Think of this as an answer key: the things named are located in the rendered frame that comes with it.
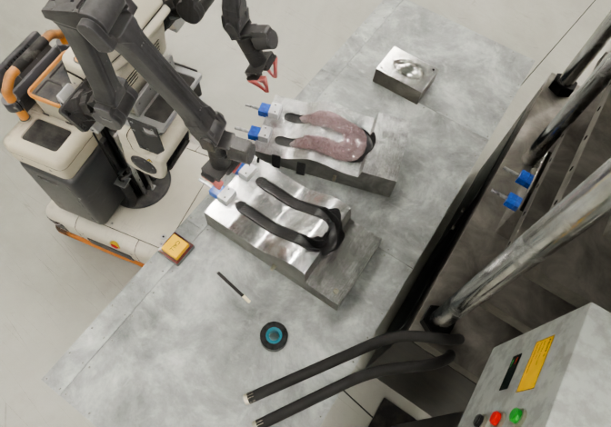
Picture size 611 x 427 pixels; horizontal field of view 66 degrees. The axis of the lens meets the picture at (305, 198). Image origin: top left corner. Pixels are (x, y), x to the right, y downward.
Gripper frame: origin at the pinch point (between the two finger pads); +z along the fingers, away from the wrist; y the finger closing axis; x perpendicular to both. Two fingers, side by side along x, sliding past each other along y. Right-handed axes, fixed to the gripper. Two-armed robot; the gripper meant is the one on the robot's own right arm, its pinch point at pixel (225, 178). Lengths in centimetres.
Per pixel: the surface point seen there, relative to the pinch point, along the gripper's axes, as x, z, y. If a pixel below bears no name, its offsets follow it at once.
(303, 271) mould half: -33.2, 8.8, -8.2
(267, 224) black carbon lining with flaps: -14.7, 13.5, -0.2
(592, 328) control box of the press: -87, -43, -6
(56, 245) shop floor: 91, 97, -37
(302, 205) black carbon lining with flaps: -20.1, 12.5, 11.0
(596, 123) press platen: -79, -25, 56
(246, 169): 0.9, 9.0, 10.4
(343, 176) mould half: -24.1, 16.9, 30.0
